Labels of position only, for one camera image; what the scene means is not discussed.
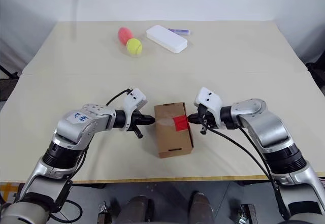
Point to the black tripod leg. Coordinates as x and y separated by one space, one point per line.
10 72

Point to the white handwritten sticker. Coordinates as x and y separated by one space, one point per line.
80 117

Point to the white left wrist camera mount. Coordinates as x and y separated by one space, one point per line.
134 100

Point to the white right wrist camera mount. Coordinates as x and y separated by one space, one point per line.
208 100

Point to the brown cardboard box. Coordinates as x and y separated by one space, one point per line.
172 140

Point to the metal clamp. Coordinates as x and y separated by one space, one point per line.
246 213
104 213

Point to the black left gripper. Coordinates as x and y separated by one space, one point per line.
135 120

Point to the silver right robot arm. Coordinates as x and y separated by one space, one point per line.
269 127

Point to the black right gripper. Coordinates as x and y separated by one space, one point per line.
208 121

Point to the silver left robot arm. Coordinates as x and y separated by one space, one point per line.
76 135

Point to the black chair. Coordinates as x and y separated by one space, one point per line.
316 70

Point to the red tape piece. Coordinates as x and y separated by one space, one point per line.
180 123

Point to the dark rounded shape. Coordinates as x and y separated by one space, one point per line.
139 210
201 208

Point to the yellow tennis ball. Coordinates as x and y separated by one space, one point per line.
134 47

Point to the purple marker pen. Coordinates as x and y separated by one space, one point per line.
180 31

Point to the white rectangular case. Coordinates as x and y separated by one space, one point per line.
167 38

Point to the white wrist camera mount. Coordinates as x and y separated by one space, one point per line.
208 100
134 100

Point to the clear tape piece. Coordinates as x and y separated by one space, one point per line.
165 122

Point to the red oval ball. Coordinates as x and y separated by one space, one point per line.
125 34

